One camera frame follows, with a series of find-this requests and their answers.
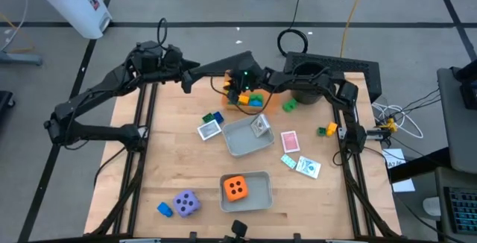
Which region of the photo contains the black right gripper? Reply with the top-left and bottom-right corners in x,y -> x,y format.
223,62 -> 264,105

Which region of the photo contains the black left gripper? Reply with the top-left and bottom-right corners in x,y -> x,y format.
132,40 -> 201,95

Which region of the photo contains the orange foam die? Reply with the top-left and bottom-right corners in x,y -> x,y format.
222,175 -> 249,203

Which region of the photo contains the blue white card box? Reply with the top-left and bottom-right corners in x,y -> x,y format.
295,155 -> 322,180

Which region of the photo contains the grey plastic bin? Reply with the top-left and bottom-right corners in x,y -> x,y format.
221,114 -> 276,158
218,171 -> 274,213

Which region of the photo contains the black flat panel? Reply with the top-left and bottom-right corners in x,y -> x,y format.
188,51 -> 262,76

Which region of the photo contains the orange translucent plastic bin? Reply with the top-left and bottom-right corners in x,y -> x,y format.
221,69 -> 280,116

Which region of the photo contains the black round bucket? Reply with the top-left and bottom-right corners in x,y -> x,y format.
290,62 -> 332,105

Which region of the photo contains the pink playing card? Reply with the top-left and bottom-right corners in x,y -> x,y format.
279,130 -> 301,154

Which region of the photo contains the small teal card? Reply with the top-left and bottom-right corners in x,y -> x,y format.
279,154 -> 297,169

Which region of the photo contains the black vented computer case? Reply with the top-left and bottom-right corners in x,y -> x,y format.
283,51 -> 382,101

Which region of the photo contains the purple foam die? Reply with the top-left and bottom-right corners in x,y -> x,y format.
172,189 -> 201,218

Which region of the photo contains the white trash bin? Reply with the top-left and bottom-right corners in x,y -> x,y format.
28,0 -> 113,41

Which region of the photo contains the grey stand base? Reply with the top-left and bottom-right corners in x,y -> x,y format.
0,51 -> 42,67

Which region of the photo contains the white paper sheet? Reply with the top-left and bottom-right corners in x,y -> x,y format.
382,148 -> 416,194

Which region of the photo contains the black floor item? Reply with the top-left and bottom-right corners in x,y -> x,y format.
0,90 -> 16,114

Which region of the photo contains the black bar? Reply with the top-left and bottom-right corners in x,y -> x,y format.
387,146 -> 452,184

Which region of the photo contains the grey desk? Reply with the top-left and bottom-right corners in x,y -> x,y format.
435,66 -> 477,175

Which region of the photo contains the grey side table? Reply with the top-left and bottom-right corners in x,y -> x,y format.
434,166 -> 477,243

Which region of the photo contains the white computer mouse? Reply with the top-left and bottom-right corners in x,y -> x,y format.
423,196 -> 443,218

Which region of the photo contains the black desk monitor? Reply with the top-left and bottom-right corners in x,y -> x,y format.
456,58 -> 477,110

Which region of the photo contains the colourful keyboard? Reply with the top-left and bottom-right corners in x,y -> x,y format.
443,186 -> 477,236

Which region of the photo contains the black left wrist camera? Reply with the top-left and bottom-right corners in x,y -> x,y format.
164,45 -> 183,71

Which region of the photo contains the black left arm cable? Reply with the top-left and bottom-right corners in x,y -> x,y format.
156,17 -> 168,50

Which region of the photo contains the black aluminium table frame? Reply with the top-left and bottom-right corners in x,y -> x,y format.
89,58 -> 402,239

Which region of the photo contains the black coiled floor cable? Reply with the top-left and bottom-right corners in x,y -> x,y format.
276,0 -> 309,58

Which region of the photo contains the black base cable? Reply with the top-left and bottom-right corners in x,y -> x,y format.
92,146 -> 127,189

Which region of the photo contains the black table-level camera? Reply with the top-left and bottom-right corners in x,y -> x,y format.
230,219 -> 249,242

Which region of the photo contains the yellow cable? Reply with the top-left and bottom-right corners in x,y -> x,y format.
339,0 -> 369,58

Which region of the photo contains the grey floor cable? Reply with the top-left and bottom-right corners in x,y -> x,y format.
0,0 -> 30,52

